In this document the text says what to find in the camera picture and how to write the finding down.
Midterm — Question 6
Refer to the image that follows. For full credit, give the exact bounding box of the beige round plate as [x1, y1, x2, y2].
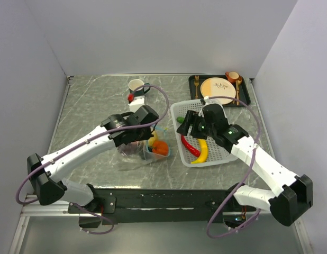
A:
[200, 77, 236, 105]

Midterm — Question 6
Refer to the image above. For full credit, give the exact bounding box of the red chili pepper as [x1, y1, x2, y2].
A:
[180, 135, 201, 157]

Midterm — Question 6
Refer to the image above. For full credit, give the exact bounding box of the banana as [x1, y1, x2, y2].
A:
[191, 139, 208, 164]

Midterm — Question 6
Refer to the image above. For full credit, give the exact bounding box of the gold fork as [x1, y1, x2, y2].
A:
[194, 75, 199, 99]

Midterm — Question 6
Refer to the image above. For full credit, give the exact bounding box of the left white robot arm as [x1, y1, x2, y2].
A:
[27, 105, 159, 213]

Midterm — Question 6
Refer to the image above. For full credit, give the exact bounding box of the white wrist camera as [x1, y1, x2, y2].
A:
[129, 95, 147, 112]
[200, 96, 212, 106]

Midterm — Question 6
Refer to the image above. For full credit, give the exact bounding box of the small orange cup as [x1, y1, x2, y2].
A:
[225, 71, 240, 83]

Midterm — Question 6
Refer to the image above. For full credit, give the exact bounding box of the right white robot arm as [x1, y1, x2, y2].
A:
[175, 103, 313, 226]

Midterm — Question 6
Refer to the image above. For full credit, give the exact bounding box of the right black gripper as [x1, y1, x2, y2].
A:
[176, 110, 216, 140]

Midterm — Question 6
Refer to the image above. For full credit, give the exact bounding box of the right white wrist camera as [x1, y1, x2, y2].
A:
[200, 96, 212, 106]

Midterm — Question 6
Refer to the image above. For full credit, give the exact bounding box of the white plastic basket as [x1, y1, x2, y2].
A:
[170, 99, 237, 168]

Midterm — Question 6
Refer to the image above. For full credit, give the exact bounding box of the clear zip top bag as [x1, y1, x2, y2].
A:
[117, 126, 171, 165]

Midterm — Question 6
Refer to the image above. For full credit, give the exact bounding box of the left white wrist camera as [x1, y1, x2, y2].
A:
[129, 95, 147, 112]

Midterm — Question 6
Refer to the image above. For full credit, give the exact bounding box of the green chili pepper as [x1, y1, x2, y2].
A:
[177, 116, 184, 123]

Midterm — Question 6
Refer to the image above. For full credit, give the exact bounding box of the green mug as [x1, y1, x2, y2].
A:
[128, 79, 151, 97]

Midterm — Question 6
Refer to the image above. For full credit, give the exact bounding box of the orange tangerine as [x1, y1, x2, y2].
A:
[152, 140, 169, 156]

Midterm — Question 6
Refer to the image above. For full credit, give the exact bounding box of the black base beam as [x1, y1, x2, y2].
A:
[33, 187, 259, 228]

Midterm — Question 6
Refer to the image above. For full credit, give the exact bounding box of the gold spoon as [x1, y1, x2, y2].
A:
[232, 76, 242, 105]

